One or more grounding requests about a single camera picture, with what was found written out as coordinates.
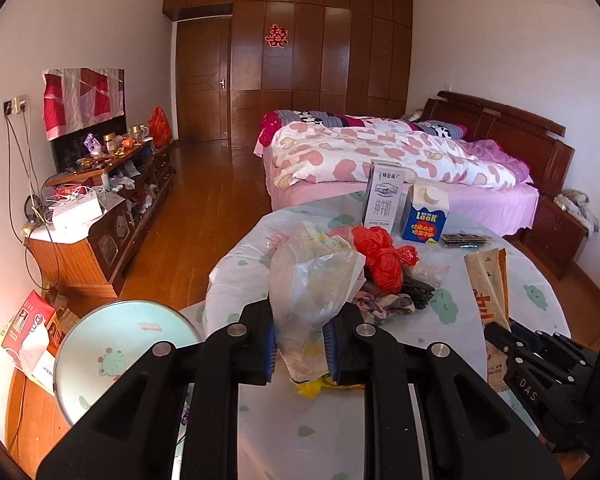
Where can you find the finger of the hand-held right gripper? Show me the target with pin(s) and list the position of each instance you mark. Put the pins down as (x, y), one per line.
(505, 342)
(555, 346)

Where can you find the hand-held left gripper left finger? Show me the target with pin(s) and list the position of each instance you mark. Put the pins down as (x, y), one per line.
(269, 355)

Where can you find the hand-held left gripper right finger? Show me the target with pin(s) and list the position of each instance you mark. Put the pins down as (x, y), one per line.
(330, 355)

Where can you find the beige snack wrapper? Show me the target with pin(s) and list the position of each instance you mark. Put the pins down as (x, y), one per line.
(487, 290)

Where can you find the large clear plastic bag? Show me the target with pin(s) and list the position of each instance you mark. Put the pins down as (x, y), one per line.
(310, 285)

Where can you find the plaid cloth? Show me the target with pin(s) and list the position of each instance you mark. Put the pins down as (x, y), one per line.
(385, 306)

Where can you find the yellow wrapper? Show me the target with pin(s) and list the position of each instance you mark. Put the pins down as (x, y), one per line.
(310, 387)

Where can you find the cloud print tablecloth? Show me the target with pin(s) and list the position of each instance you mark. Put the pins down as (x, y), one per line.
(530, 280)

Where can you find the dark grey sock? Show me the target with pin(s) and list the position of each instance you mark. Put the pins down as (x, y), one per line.
(420, 294)

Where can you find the crumpled clear plastic wrap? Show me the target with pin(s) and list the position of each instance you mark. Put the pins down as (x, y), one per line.
(432, 272)

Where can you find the red plastic bag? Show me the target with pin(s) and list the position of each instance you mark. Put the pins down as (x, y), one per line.
(385, 265)

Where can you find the wooden nightstand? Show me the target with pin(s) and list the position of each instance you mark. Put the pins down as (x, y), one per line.
(555, 237)

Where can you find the dark snack packet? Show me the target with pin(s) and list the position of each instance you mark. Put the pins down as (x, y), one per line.
(465, 240)

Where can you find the grey cloth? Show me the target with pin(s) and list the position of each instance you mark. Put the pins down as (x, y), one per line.
(577, 207)

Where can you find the blue milk carton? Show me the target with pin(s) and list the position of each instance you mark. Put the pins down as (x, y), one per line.
(425, 220)

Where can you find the round cartoon print stool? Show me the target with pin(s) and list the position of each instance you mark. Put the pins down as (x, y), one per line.
(120, 345)

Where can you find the white milk carton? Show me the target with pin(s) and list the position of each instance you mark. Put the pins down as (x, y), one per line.
(382, 200)

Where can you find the purple quilt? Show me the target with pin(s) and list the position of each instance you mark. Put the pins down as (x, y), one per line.
(495, 157)

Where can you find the pink spotted quilt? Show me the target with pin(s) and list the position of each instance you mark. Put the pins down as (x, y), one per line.
(360, 152)

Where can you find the wooden bed headboard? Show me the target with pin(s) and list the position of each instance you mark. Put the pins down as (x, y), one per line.
(520, 135)

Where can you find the wooden television cabinet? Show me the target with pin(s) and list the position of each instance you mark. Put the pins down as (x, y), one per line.
(80, 265)

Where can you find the cow print pillow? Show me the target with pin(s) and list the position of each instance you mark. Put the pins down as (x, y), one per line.
(442, 130)

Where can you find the patchwork blanket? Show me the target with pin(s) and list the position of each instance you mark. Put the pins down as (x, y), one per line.
(330, 120)

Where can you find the white box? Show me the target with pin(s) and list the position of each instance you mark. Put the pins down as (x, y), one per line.
(75, 215)

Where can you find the red cardboard box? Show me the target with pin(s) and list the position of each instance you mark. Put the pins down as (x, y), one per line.
(22, 330)

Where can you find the orange-red plastic bag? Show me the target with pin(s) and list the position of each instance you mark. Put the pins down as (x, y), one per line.
(160, 127)

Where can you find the gold lid jar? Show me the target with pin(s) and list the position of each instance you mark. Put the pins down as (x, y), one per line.
(110, 141)

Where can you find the purple wrapped item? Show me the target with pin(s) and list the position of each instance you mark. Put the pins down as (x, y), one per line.
(92, 145)

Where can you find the wooden door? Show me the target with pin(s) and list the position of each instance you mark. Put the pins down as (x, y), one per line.
(202, 80)

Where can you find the television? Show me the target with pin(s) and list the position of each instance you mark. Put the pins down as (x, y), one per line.
(75, 147)

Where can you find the wooden wardrobe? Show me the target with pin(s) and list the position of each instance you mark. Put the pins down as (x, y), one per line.
(320, 60)

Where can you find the red and pink cover cloth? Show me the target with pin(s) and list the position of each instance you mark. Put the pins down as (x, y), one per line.
(80, 100)

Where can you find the red paper decoration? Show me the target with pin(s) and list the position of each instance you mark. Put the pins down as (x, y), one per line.
(276, 36)

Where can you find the wall outlet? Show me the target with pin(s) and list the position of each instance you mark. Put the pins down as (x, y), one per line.
(16, 105)

